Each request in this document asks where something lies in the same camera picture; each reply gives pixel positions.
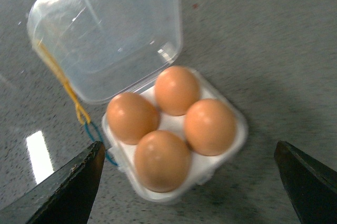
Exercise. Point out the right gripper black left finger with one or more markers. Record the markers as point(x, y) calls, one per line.
point(67, 196)

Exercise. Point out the brown egg from bowl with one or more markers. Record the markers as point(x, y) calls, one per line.
point(162, 161)

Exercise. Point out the clear plastic egg box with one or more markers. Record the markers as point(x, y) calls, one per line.
point(101, 48)

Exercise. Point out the brown egg back right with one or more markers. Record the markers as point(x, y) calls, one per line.
point(210, 127)

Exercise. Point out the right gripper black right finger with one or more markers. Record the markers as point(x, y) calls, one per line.
point(310, 185)

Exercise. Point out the brown egg back left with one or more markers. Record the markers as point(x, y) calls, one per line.
point(176, 89)

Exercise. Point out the brown egg front left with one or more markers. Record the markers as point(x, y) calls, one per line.
point(130, 117)

